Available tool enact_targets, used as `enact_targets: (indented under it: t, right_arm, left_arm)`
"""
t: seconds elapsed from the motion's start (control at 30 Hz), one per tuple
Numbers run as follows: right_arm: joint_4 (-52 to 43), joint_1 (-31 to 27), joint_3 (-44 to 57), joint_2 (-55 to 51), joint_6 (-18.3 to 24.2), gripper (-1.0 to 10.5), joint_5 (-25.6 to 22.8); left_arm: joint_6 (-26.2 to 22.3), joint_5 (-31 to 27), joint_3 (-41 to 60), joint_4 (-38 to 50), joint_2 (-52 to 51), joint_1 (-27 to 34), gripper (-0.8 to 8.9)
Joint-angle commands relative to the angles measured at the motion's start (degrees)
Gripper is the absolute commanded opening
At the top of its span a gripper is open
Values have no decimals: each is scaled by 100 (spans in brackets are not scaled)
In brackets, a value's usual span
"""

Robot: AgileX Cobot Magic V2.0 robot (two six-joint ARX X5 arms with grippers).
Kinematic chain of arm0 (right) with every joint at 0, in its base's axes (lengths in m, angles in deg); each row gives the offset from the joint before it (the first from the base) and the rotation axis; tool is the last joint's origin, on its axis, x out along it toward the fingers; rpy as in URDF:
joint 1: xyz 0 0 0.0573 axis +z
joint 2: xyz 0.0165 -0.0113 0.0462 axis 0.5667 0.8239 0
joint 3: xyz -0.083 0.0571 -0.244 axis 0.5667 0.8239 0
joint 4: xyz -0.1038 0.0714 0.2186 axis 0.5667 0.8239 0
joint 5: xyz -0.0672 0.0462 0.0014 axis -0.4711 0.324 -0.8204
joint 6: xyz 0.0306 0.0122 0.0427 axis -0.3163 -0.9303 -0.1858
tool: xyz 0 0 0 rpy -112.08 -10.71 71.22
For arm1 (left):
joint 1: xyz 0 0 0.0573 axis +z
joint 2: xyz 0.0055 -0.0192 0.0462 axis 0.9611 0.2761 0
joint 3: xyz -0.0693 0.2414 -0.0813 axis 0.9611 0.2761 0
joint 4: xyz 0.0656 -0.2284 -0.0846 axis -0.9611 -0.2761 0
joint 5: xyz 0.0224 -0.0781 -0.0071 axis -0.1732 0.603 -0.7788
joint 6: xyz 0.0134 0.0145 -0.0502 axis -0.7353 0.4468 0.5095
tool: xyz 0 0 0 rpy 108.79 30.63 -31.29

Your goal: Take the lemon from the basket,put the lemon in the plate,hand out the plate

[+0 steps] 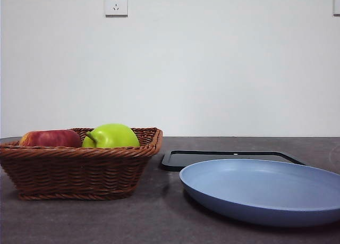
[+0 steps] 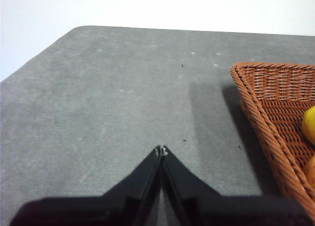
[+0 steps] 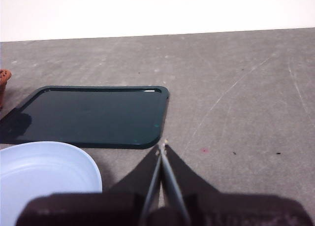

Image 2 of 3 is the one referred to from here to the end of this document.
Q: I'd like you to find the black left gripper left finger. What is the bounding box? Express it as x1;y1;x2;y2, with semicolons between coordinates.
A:
8;144;162;226

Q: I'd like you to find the brown wicker basket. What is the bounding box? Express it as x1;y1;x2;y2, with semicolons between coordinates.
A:
230;61;315;216

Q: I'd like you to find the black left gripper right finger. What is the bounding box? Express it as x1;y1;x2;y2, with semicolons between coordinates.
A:
161;144;315;226

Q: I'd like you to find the red apple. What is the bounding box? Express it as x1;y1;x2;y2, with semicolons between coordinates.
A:
302;155;315;190

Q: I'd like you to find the yellow lemon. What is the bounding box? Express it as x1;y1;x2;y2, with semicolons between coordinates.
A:
301;105;315;146

